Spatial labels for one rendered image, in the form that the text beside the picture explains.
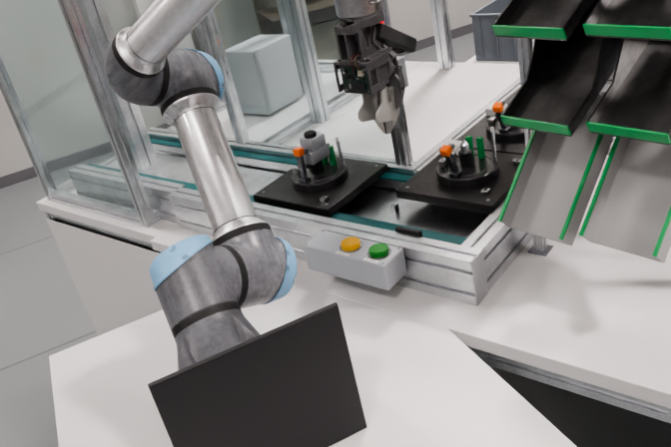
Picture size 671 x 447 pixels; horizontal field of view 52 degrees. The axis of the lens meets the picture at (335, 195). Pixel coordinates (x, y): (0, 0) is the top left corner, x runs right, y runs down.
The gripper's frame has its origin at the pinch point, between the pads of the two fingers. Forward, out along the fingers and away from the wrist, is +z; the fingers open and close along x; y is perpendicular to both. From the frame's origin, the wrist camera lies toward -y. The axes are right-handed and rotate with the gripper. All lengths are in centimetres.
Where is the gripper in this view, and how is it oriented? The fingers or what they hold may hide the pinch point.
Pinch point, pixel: (388, 125)
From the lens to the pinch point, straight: 121.6
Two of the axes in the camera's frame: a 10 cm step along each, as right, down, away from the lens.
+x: 7.7, 1.4, -6.2
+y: -6.0, 4.6, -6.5
